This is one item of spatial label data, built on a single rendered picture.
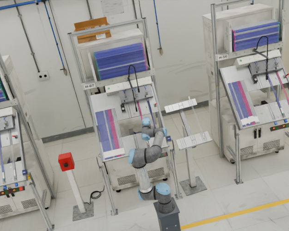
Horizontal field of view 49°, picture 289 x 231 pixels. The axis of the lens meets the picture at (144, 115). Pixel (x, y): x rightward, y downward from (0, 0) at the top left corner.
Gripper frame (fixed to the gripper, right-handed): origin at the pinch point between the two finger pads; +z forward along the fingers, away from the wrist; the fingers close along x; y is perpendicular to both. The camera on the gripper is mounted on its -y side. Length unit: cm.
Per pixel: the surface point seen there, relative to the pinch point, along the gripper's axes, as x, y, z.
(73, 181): -85, 10, 46
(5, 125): -135, -46, -3
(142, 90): 8, -50, -5
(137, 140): -9.8, -3.6, 14.0
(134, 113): -6.5, -31.1, 6.7
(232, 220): 64, 87, 51
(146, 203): -14, 44, 79
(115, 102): -22, -47, 2
